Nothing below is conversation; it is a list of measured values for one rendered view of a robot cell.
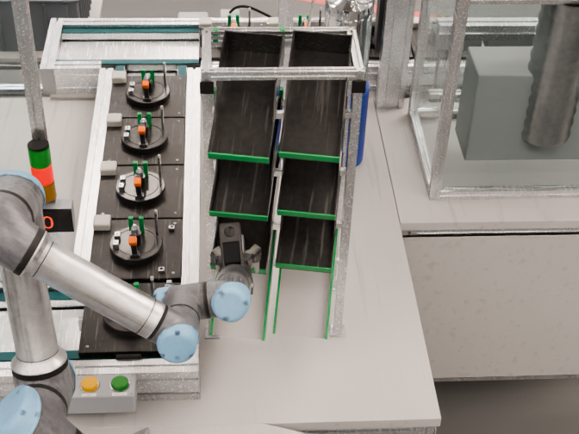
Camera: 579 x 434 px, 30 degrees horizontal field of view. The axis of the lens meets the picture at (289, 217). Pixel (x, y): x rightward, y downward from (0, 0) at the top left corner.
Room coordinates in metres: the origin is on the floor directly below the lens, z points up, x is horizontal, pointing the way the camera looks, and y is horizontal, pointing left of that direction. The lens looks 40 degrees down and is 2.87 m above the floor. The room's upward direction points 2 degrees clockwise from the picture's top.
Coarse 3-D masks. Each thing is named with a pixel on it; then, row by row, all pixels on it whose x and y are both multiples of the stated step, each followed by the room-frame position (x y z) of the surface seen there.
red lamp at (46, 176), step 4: (52, 164) 1.97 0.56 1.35; (32, 168) 1.95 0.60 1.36; (48, 168) 1.95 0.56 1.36; (52, 168) 1.97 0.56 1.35; (32, 172) 1.95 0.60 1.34; (36, 172) 1.94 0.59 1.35; (40, 172) 1.94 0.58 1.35; (44, 172) 1.94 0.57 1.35; (48, 172) 1.95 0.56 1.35; (52, 172) 1.96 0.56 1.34; (36, 176) 1.94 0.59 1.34; (40, 176) 1.94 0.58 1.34; (44, 176) 1.94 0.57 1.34; (48, 176) 1.95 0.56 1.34; (52, 176) 1.96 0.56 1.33; (40, 180) 1.94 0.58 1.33; (44, 180) 1.94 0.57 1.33; (48, 180) 1.95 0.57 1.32; (52, 180) 1.96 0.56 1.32; (44, 184) 1.94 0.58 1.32; (48, 184) 1.95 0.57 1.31
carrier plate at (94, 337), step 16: (144, 288) 1.96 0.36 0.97; (96, 320) 1.85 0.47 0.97; (80, 336) 1.79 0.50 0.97; (96, 336) 1.79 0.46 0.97; (112, 336) 1.79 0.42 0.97; (80, 352) 1.74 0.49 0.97; (96, 352) 1.74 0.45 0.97; (112, 352) 1.74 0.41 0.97; (128, 352) 1.75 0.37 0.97; (144, 352) 1.75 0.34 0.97
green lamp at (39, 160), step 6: (48, 150) 1.96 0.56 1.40; (30, 156) 1.95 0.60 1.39; (36, 156) 1.94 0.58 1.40; (42, 156) 1.95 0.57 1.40; (48, 156) 1.96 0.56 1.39; (30, 162) 1.95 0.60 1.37; (36, 162) 1.94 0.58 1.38; (42, 162) 1.94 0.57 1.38; (48, 162) 1.96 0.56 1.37; (36, 168) 1.94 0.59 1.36; (42, 168) 1.94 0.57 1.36
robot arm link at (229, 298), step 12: (228, 276) 1.58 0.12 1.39; (240, 276) 1.59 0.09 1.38; (216, 288) 1.53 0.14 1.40; (228, 288) 1.51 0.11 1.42; (240, 288) 1.52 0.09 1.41; (216, 300) 1.50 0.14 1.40; (228, 300) 1.50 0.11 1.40; (240, 300) 1.50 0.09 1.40; (216, 312) 1.49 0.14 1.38; (228, 312) 1.49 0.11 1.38; (240, 312) 1.49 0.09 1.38
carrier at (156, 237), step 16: (96, 224) 2.19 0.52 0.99; (112, 224) 2.21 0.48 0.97; (128, 224) 2.16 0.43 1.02; (144, 224) 2.22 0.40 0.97; (160, 224) 2.22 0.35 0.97; (176, 224) 2.22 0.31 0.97; (96, 240) 2.14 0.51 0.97; (112, 240) 2.12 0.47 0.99; (144, 240) 2.13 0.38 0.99; (160, 240) 2.13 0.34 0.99; (176, 240) 2.16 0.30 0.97; (96, 256) 2.08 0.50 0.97; (112, 256) 2.08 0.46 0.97; (128, 256) 2.07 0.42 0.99; (144, 256) 2.07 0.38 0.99; (160, 256) 2.09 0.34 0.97; (176, 256) 2.09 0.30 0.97; (112, 272) 2.02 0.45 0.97; (128, 272) 2.02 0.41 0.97; (144, 272) 2.03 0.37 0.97; (176, 272) 2.03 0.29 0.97
